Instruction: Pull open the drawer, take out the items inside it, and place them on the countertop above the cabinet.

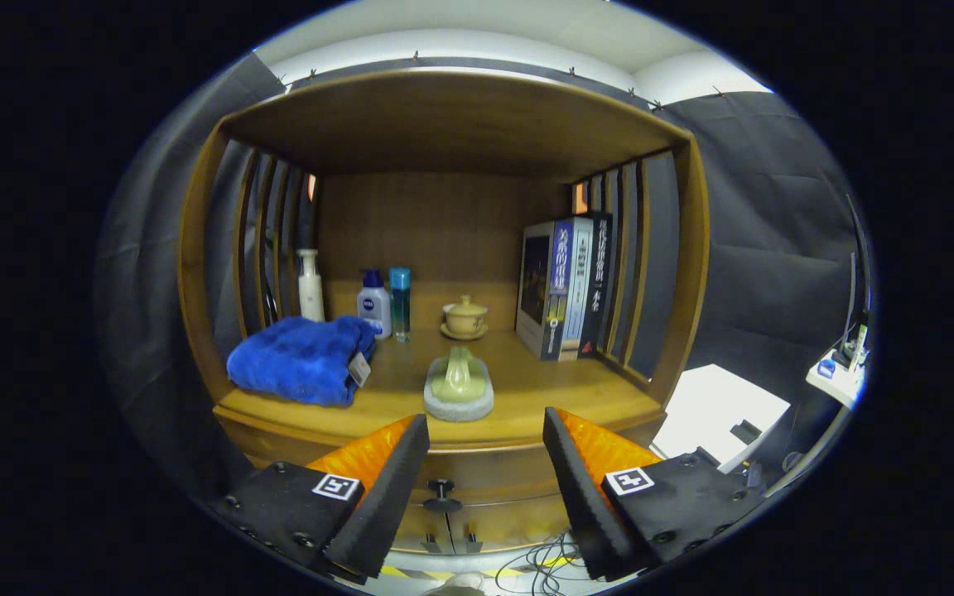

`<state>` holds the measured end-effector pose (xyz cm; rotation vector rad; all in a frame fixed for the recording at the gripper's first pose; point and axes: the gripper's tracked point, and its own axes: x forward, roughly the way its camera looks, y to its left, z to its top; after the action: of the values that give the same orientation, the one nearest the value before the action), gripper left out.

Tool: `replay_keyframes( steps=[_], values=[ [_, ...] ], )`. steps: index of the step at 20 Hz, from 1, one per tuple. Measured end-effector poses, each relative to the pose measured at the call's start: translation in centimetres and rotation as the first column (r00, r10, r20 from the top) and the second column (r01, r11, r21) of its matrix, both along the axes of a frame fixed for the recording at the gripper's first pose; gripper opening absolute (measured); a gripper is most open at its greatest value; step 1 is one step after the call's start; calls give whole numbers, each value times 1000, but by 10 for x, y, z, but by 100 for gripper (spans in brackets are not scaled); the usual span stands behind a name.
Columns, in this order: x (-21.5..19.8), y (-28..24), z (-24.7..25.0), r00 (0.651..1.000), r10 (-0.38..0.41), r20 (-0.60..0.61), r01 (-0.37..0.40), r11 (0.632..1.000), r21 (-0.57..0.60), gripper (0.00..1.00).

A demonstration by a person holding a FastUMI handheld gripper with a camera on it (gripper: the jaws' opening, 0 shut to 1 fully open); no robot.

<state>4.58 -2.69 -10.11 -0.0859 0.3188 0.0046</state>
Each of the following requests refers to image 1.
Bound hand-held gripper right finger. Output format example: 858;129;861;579
542;406;768;582

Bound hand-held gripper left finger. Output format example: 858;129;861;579
212;414;431;584

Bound wooden drawer with black knob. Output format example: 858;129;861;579
214;404;668;516

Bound pale green scrub brush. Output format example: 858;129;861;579
423;346;495;423

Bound wooden cabinet door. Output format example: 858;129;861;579
390;507;455;555
450;497;581;554

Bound wooden countertop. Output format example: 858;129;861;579
214;327;664;452

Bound white side cabinet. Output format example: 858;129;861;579
651;364;791;474

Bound wooden cabinet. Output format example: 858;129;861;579
177;68;711;555

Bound blue folded towel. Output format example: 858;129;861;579
226;315;378;408

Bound white lotion bottle blue cap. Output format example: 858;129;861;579
357;269;393;340

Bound teal translucent bottle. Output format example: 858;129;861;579
388;267;412;344

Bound beige lidded teacup with saucer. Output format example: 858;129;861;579
441;296;490;341

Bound book with white spine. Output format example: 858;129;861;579
560;217;595;360

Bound book with black spine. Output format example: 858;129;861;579
578;213;614;358

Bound book with blue spine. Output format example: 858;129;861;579
515;219;575;362

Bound white pump bottle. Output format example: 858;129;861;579
296;248;326;323

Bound white side desk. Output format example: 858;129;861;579
806;348;867;409

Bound floor cables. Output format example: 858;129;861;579
518;534;590;596

